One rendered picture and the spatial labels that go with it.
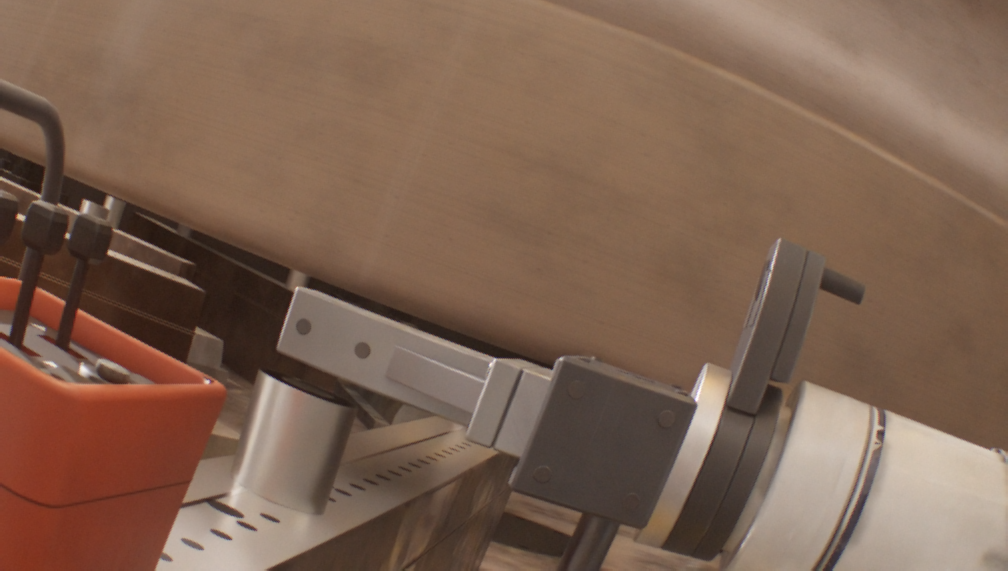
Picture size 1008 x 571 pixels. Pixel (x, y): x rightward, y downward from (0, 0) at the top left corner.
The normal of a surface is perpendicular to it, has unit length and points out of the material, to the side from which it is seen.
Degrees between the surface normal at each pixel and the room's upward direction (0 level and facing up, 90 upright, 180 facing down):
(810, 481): 80
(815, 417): 46
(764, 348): 90
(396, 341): 90
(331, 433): 90
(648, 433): 90
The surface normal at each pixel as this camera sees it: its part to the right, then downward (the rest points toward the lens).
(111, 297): 0.57, 0.19
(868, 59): 0.09, -0.22
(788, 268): 0.01, -0.42
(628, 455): -0.13, -0.07
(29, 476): 0.26, 0.23
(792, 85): 0.23, -0.69
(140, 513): 0.88, 0.44
